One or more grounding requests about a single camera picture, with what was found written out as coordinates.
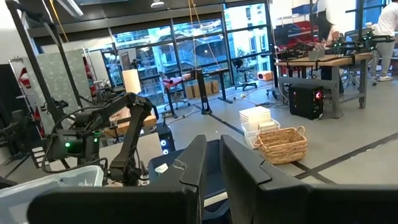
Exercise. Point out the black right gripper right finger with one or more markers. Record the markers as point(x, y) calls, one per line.
point(280, 205)

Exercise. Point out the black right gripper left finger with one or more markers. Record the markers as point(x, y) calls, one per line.
point(124, 205)

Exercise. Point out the black robot arm on workbench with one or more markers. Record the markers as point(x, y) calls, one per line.
point(363, 42)

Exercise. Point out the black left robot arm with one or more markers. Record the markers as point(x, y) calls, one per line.
point(132, 130)

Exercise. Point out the navy blue bin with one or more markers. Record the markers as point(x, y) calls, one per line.
point(155, 161)

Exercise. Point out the wooden low table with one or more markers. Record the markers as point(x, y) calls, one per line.
point(124, 121)

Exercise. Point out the black computer white fan rings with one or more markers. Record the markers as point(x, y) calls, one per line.
point(164, 137)

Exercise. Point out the wicker basket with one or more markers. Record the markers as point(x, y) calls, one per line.
point(280, 146)

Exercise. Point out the clear plastic bin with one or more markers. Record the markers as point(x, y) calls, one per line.
point(46, 186)

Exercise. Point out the beige box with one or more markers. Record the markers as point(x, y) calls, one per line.
point(269, 125)

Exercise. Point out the white stacked lids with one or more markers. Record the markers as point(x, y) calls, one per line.
point(255, 116)

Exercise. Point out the white rectangular panel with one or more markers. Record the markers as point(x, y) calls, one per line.
point(132, 81)

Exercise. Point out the red chair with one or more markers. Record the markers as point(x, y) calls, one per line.
point(172, 82)

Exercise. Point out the black computer tower red light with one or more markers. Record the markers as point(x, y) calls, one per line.
point(304, 102)

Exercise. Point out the grey partition panel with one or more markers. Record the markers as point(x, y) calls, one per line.
point(59, 81)

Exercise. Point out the black tower stand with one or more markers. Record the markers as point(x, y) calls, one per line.
point(202, 90)

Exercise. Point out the cardboard box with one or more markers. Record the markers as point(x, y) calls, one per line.
point(202, 89)

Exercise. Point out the orange box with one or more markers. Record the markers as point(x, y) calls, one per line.
point(265, 76)

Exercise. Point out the black standing desk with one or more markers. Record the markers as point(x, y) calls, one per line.
point(222, 84)

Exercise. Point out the black office chair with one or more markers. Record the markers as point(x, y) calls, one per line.
point(244, 73)

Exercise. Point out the wooden workbench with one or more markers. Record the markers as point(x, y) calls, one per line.
point(335, 60)

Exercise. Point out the small grey bin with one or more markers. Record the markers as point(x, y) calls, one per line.
point(316, 53)

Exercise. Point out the ceiling lamp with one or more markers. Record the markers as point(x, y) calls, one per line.
point(157, 3)

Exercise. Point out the red storage shelf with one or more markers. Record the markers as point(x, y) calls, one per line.
point(298, 31)

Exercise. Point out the person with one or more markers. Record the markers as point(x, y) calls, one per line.
point(326, 28)
point(387, 25)

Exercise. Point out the black frame pole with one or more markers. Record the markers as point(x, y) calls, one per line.
point(34, 62)

